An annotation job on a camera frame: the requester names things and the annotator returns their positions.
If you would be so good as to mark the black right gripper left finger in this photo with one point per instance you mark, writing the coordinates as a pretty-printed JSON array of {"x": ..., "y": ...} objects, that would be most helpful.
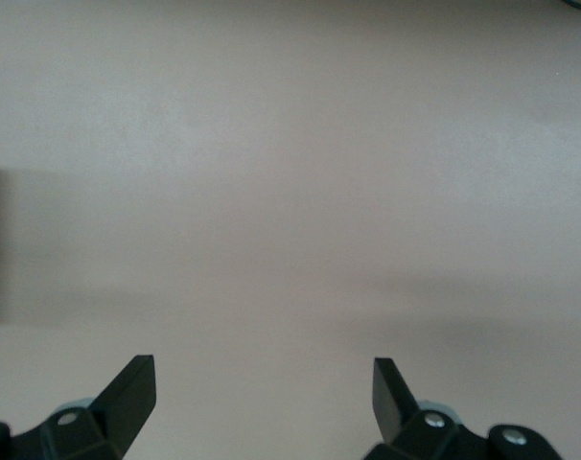
[{"x": 127, "y": 402}]

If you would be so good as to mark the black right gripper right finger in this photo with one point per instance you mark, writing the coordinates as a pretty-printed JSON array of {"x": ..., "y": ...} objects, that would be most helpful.
[{"x": 391, "y": 407}]

